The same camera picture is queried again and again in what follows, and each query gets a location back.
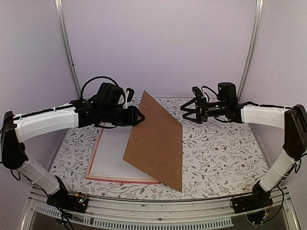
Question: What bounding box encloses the left aluminium corner post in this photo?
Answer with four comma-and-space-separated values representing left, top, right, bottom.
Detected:
54, 0, 81, 98

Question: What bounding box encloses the right aluminium corner post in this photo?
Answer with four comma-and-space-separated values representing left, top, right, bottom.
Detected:
237, 0, 264, 101

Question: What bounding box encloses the pink wooden picture frame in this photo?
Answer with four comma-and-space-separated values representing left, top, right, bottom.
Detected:
85, 128, 161, 185

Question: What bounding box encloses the aluminium front rail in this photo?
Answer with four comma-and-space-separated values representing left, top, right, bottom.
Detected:
19, 187, 302, 230

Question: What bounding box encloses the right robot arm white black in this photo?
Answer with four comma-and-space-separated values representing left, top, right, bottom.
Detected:
180, 96, 307, 209

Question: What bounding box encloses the brown cardboard backing board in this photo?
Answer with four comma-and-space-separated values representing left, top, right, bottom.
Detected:
123, 92, 183, 192

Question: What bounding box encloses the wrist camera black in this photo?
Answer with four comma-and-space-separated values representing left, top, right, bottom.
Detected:
191, 82, 238, 106
96, 82, 134, 109

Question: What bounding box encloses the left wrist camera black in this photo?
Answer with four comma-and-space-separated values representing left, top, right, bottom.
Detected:
96, 82, 134, 109

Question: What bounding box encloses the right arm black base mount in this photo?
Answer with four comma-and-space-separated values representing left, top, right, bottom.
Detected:
230, 190, 273, 225

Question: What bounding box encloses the aluminium corner post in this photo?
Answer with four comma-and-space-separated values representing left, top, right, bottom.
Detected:
54, 0, 81, 98
237, 0, 264, 101

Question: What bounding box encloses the floral patterned table mat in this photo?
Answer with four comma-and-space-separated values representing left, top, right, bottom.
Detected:
50, 98, 269, 200

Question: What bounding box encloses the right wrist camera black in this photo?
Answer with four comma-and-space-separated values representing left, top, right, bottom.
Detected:
191, 82, 238, 106

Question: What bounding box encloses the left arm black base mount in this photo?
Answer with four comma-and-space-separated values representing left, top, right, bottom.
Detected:
47, 189, 88, 213

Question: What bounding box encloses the landscape sunset photo print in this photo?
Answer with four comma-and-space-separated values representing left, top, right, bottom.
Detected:
90, 128, 151, 180

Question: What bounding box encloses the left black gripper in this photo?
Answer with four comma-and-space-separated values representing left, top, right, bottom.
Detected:
101, 105, 145, 127

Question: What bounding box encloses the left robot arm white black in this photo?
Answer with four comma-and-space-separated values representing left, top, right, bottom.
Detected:
0, 101, 145, 208

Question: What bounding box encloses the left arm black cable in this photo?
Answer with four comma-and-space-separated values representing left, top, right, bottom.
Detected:
80, 76, 120, 100

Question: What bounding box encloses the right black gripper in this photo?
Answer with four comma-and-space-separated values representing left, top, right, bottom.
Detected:
181, 96, 228, 124

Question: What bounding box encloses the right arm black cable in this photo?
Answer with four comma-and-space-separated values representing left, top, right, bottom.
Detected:
230, 189, 286, 211

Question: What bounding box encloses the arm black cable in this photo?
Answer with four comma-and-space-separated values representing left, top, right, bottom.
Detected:
80, 76, 120, 100
230, 189, 286, 211

